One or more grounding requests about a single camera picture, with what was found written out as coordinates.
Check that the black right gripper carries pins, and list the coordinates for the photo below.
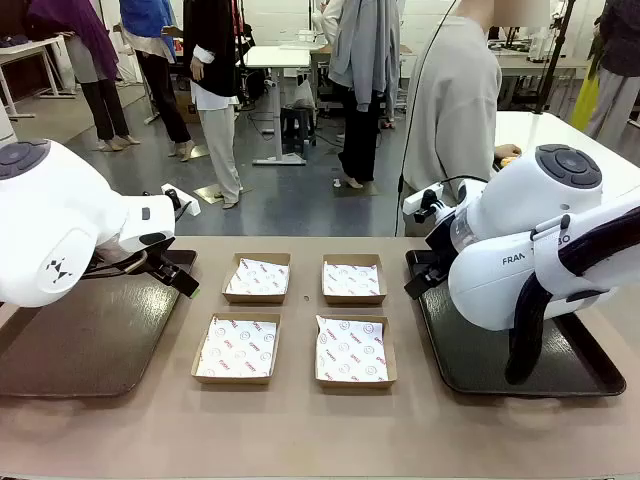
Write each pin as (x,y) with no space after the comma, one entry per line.
(441,250)

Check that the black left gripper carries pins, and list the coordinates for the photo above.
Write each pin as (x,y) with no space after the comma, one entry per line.
(162,262)

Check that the square brown cardboard box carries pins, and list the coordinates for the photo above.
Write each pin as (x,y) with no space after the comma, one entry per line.
(255,299)
(235,380)
(355,300)
(356,385)

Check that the yellow glazed donut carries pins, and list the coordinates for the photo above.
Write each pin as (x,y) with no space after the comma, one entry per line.
(508,161)

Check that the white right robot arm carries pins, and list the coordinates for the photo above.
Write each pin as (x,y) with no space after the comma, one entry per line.
(500,280)

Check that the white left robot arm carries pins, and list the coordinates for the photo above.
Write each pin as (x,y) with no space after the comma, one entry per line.
(50,225)

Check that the dark brown plastic tray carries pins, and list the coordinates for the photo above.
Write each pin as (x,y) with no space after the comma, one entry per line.
(90,340)

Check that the person's right hand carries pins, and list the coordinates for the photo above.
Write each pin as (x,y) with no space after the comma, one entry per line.
(509,150)

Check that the brown cardboard carton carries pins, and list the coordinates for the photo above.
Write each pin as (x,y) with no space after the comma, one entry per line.
(185,107)

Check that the person in grey sweater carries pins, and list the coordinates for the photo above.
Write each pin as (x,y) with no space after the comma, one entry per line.
(450,100)

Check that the black stool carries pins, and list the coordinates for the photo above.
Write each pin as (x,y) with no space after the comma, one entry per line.
(297,125)

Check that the white side table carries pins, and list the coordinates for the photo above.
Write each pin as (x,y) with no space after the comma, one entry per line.
(550,135)

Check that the mannequin in black jacket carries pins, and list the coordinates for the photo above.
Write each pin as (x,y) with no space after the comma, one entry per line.
(210,50)

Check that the yellow hanging cloth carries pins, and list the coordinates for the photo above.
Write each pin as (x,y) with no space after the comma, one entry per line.
(585,105)

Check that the white long work desk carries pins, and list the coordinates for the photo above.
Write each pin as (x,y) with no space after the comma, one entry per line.
(525,62)

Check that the white height-adjustable desk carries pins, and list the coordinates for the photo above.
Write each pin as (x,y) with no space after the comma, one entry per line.
(277,57)

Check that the mannequin in grey cardigan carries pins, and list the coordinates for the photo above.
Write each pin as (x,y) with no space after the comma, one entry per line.
(365,45)

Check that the black stand pole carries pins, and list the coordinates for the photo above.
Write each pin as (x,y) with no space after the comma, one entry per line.
(550,70)

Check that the mannequin in blue top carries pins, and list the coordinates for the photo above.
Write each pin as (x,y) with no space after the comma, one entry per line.
(150,30)

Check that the mannequin in purple top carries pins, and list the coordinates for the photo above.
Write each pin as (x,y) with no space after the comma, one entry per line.
(90,30)

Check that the white desk with slim legs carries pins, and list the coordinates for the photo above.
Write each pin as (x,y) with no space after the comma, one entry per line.
(25,50)

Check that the mannequin in dark shirt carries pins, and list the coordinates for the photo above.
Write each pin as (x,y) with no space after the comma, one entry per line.
(620,40)

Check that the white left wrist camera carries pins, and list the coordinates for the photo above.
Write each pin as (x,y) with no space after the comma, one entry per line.
(185,202)

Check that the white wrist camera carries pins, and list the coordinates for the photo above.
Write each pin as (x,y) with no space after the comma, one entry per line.
(417,200)
(185,202)

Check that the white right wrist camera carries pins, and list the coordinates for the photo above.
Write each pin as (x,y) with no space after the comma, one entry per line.
(417,200)

